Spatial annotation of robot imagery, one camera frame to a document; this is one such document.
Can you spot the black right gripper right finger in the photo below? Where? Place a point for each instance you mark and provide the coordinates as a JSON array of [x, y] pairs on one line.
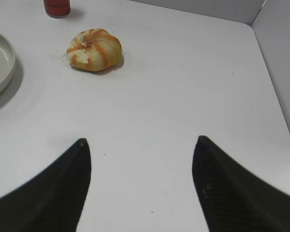
[[232, 198]]

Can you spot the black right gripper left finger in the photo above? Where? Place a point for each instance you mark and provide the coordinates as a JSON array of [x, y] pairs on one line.
[[53, 200]]

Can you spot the grey-green ceramic plate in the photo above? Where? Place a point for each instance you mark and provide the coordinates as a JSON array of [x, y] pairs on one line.
[[7, 62]]

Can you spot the round bread roll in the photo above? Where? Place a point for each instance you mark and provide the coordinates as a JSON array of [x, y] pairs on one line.
[[94, 50]]

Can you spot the red soda can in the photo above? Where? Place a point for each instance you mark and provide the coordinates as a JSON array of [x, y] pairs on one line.
[[57, 8]]

